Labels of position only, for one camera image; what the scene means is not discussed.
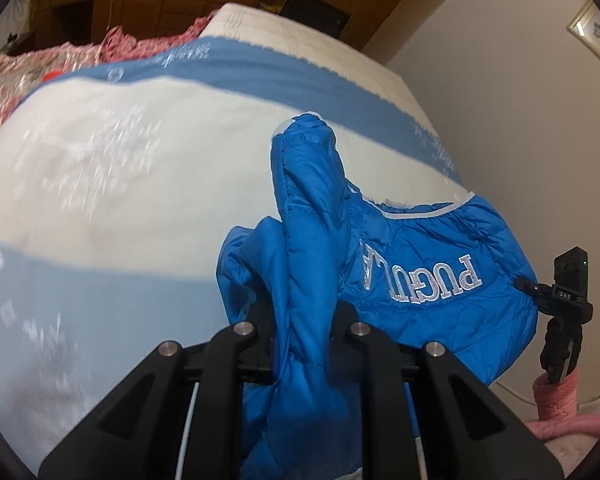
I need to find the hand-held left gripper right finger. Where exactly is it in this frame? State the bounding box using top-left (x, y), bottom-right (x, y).
top-left (331, 304), bottom-right (564, 480)

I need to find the black screen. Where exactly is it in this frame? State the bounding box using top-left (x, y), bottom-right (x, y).
top-left (279, 0), bottom-right (352, 39)

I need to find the blue puffer jacket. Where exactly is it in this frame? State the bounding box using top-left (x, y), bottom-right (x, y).
top-left (215, 112), bottom-right (540, 480)

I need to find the framed wall picture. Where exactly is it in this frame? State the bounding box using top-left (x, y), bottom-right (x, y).
top-left (567, 0), bottom-right (600, 69)

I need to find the wooden desk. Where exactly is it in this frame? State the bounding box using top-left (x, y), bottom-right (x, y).
top-left (27, 0), bottom-right (131, 47)

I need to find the pink floral blanket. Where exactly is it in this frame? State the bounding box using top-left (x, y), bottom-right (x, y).
top-left (0, 16), bottom-right (217, 149)

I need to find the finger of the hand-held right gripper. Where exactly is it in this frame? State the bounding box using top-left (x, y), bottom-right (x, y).
top-left (514, 275), bottom-right (556, 307)

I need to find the blue and white bed sheet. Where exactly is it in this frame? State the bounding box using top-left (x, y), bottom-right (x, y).
top-left (0, 2), bottom-right (481, 477)

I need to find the pink fleece cloth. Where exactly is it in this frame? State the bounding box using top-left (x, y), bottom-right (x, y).
top-left (522, 400), bottom-right (600, 455)

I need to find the white cord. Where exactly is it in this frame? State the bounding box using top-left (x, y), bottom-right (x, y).
top-left (495, 377), bottom-right (539, 407)

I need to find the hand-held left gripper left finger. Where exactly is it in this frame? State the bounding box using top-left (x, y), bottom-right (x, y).
top-left (37, 301), bottom-right (277, 480)

